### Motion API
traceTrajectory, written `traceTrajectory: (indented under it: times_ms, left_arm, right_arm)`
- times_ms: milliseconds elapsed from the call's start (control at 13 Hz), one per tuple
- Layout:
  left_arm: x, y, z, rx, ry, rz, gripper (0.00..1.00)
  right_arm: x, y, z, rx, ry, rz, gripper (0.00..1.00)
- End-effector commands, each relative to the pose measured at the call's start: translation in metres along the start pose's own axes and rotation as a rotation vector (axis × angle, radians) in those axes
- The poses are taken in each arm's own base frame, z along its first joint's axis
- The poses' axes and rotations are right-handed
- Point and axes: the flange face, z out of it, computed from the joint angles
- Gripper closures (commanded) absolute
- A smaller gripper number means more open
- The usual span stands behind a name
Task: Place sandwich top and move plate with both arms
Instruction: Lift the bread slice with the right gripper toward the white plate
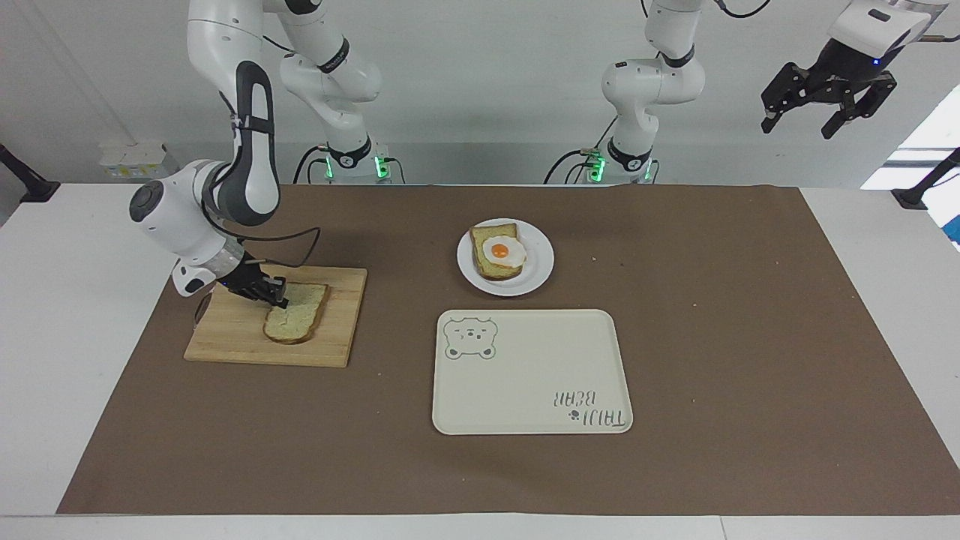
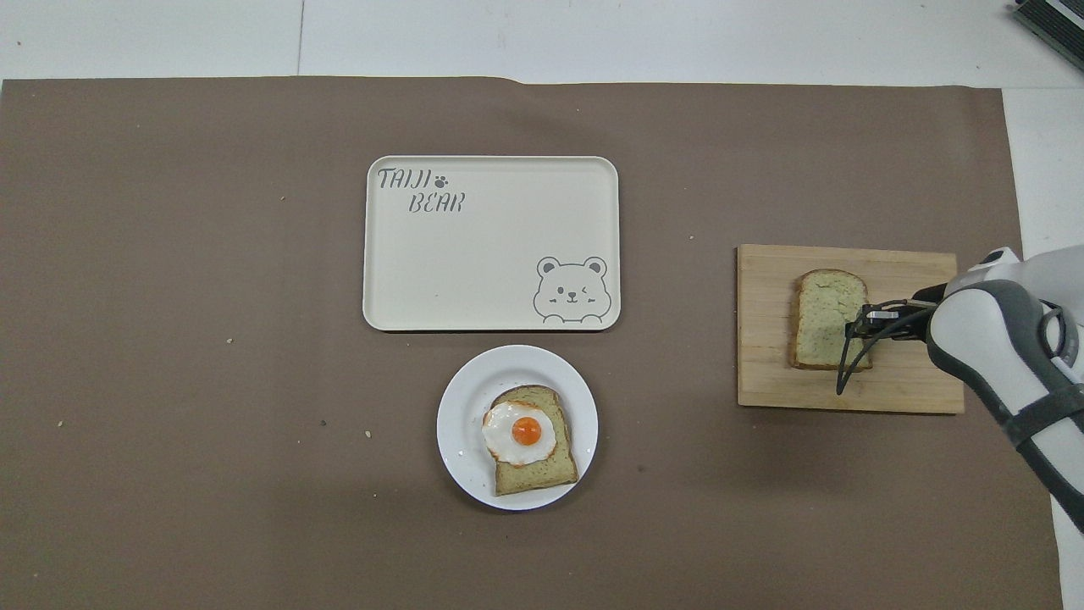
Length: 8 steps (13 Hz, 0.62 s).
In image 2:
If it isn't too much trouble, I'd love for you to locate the white round plate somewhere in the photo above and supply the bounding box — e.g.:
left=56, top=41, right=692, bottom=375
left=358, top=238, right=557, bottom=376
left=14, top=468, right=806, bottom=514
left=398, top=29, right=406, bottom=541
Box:
left=436, top=344, right=599, bottom=511

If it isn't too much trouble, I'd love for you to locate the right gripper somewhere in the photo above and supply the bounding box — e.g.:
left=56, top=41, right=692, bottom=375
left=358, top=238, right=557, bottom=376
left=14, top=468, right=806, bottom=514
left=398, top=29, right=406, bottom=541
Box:
left=898, top=284, right=949, bottom=341

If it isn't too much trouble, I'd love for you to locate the plain bread slice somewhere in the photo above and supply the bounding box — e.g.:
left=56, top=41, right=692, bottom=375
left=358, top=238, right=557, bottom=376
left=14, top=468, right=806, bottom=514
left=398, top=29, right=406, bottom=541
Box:
left=789, top=269, right=873, bottom=372

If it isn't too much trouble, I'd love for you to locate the cream tray with bear print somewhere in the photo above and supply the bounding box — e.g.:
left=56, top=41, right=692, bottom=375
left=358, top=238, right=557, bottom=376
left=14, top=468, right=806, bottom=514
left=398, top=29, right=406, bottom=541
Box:
left=362, top=155, right=622, bottom=332

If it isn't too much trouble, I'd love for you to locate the bread slice under egg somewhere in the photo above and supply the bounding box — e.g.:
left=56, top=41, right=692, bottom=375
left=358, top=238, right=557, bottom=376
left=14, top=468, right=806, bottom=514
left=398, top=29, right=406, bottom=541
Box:
left=484, top=385, right=580, bottom=497

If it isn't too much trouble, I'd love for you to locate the wooden cutting board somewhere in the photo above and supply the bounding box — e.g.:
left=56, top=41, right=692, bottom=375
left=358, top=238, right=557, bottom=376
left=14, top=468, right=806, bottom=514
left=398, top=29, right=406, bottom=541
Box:
left=736, top=244, right=966, bottom=415

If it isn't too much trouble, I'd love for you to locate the fried egg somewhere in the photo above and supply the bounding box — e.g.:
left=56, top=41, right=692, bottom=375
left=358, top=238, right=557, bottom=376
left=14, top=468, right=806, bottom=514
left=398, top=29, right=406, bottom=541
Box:
left=482, top=401, right=557, bottom=468

